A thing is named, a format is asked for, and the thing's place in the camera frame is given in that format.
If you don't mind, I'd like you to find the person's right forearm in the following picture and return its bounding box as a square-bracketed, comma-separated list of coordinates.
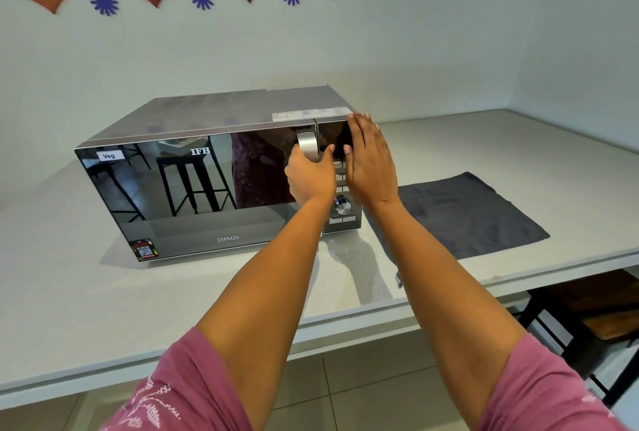
[364, 197, 528, 429]

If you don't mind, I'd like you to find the silver microwave oven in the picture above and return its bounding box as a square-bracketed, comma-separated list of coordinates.
[74, 85, 367, 264]

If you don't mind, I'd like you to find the black stool with wooden seat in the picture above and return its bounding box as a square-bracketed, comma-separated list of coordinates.
[519, 268, 639, 409]

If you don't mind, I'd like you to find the dark grey cloth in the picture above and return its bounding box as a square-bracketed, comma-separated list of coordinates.
[363, 172, 551, 261]

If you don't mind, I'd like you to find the person's left forearm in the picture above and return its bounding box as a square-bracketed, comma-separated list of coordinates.
[196, 192, 337, 431]

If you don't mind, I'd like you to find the person's right hand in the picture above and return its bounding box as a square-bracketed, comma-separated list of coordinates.
[343, 112, 400, 210]

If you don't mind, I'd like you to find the pink embroidered shirt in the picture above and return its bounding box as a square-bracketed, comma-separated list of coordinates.
[100, 327, 631, 431]

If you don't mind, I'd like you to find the person's left hand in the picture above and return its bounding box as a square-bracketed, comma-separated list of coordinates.
[284, 142, 338, 208]

